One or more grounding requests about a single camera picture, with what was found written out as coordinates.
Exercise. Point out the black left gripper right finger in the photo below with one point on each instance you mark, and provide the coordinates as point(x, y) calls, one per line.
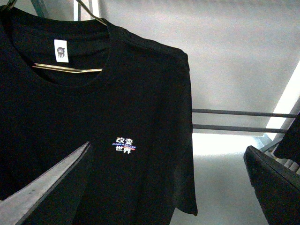
point(277, 188)

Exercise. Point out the grey metal drying rack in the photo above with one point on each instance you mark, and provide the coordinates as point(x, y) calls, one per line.
point(241, 53)

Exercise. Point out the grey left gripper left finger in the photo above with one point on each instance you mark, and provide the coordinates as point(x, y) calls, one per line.
point(52, 198)

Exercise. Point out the black printed t-shirt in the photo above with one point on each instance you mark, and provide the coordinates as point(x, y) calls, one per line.
point(136, 113)

